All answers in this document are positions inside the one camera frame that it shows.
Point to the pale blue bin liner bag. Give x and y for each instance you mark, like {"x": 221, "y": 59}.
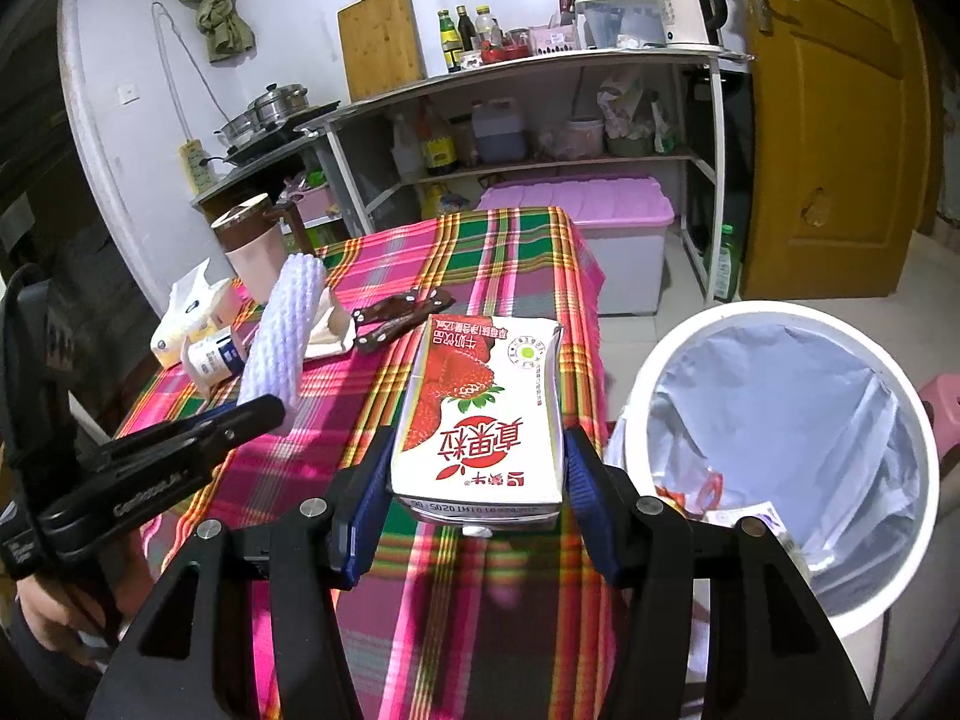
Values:
{"x": 787, "y": 405}

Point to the knives in holder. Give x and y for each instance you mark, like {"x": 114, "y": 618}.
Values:
{"x": 568, "y": 7}

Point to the storage box with pink lid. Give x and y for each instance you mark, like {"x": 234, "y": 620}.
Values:
{"x": 585, "y": 202}

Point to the pink jug with brown lid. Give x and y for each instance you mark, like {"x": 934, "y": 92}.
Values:
{"x": 255, "y": 255}

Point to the dark plastic jerry can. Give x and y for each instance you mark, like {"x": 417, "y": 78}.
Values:
{"x": 497, "y": 135}

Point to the white plastic bottle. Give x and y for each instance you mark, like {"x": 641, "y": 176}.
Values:
{"x": 407, "y": 154}

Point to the pink green plaid tablecloth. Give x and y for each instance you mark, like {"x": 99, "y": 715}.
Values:
{"x": 360, "y": 390}

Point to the white black electric kettle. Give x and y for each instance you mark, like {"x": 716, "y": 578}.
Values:
{"x": 679, "y": 11}

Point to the bamboo cutting board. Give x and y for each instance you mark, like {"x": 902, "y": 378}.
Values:
{"x": 382, "y": 45}

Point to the white round trash bin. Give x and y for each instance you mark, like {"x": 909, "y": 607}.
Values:
{"x": 862, "y": 630}

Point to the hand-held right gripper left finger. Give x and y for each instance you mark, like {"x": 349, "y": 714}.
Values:
{"x": 367, "y": 510}

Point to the steel pot with lid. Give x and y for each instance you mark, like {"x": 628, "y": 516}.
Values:
{"x": 277, "y": 105}

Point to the pink basket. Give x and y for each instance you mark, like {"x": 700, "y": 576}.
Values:
{"x": 315, "y": 206}

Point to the white foam net sleeve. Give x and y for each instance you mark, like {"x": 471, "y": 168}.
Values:
{"x": 281, "y": 330}

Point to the person's left hand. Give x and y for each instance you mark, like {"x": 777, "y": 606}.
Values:
{"x": 52, "y": 615}

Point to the dark sauce bottle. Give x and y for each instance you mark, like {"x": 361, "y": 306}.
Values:
{"x": 465, "y": 30}

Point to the white red strawberry milk carton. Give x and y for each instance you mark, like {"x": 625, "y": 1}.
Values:
{"x": 480, "y": 427}

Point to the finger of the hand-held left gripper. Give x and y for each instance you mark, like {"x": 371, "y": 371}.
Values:
{"x": 225, "y": 427}
{"x": 219, "y": 412}

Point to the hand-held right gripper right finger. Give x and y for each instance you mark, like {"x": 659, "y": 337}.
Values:
{"x": 592, "y": 510}

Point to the clear plastic storage container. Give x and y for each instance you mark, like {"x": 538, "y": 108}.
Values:
{"x": 619, "y": 22}

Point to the white yellow tissue pack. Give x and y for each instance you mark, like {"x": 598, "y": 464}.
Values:
{"x": 195, "y": 315}

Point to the white blue yogurt cup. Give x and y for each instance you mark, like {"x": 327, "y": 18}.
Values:
{"x": 214, "y": 360}

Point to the small white bucket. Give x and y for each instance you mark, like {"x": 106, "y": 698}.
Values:
{"x": 585, "y": 139}

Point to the yellow power strip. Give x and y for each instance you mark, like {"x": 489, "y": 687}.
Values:
{"x": 199, "y": 165}

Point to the soy sauce bottle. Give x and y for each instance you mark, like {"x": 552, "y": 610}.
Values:
{"x": 440, "y": 146}

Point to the green glass bottle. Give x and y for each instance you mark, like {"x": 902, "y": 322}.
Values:
{"x": 450, "y": 45}

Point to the white wall socket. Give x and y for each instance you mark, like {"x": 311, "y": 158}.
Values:
{"x": 128, "y": 94}

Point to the clear bottle with yellow cap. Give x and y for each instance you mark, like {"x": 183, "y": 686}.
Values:
{"x": 487, "y": 28}

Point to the plastic bags on shelf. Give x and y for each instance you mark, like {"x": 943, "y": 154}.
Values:
{"x": 630, "y": 116}

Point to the pink plastic stool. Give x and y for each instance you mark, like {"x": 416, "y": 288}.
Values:
{"x": 941, "y": 420}

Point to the green plastic bottle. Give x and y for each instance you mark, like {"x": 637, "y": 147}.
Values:
{"x": 723, "y": 262}

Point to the red bowl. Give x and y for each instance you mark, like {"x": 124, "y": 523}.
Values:
{"x": 504, "y": 54}

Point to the yellow wooden door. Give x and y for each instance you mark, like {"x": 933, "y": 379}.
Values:
{"x": 825, "y": 127}

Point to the purple milk carton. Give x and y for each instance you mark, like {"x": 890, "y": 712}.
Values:
{"x": 769, "y": 519}

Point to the steel side counter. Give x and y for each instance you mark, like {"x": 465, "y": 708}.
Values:
{"x": 232, "y": 191}

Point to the white metal shelf unit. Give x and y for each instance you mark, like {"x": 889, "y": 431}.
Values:
{"x": 525, "y": 67}

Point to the brown riveted folding tool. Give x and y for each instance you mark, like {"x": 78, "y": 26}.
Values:
{"x": 390, "y": 315}

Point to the green hanging cloth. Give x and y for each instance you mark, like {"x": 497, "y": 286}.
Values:
{"x": 217, "y": 15}

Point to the small steel pot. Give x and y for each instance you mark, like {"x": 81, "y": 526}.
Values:
{"x": 236, "y": 129}

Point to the pink utensil holder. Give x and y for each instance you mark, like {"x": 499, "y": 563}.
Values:
{"x": 555, "y": 41}

